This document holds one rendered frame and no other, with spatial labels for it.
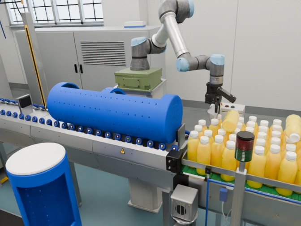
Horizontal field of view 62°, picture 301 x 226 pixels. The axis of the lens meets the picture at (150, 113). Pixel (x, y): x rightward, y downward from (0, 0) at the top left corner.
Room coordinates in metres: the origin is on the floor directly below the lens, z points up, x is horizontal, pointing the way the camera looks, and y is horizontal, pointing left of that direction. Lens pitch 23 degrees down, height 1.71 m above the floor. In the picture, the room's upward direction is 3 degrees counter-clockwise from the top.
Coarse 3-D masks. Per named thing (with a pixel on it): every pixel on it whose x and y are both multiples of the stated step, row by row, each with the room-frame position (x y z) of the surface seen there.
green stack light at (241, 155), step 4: (236, 148) 0.78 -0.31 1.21; (236, 152) 0.78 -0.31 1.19; (240, 152) 0.77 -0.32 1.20; (244, 152) 0.76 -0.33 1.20; (248, 152) 0.76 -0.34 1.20; (252, 152) 0.77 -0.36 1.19; (236, 156) 0.78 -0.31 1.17; (240, 156) 0.77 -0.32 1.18; (244, 156) 0.76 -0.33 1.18; (248, 156) 0.76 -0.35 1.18; (240, 160) 0.77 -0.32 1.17; (244, 160) 0.76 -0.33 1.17; (248, 160) 0.76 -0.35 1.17
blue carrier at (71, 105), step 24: (48, 96) 1.60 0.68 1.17; (72, 96) 1.52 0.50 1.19; (96, 96) 1.45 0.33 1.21; (120, 96) 1.39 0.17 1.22; (168, 96) 1.31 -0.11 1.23; (72, 120) 1.50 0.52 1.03; (96, 120) 1.39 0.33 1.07; (120, 120) 1.31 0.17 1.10; (144, 120) 1.24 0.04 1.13; (168, 120) 1.22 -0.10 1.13
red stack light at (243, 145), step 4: (236, 136) 0.80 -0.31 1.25; (236, 140) 0.79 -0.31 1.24; (240, 140) 0.77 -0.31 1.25; (244, 140) 0.77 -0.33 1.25; (252, 140) 0.76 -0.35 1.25; (236, 144) 0.78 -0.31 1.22; (240, 144) 0.77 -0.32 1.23; (244, 144) 0.76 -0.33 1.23; (248, 144) 0.76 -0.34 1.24; (252, 144) 0.76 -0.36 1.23; (240, 148) 0.77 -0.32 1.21; (244, 148) 0.76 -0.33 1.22; (248, 148) 0.76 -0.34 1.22; (252, 148) 0.77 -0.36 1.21
